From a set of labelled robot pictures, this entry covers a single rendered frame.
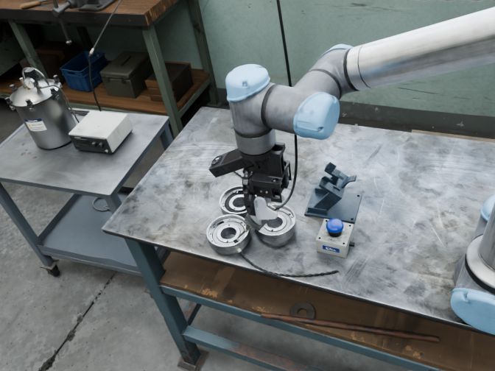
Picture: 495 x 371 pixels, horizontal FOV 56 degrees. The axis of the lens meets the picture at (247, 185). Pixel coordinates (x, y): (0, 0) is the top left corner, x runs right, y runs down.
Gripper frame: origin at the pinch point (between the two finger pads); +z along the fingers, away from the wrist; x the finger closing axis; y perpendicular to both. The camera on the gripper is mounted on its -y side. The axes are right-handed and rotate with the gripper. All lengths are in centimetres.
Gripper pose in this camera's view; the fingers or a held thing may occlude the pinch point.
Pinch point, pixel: (258, 214)
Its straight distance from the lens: 102.4
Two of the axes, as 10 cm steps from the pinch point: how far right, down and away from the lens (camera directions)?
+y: 9.3, 1.4, -3.4
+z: 1.4, 7.3, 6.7
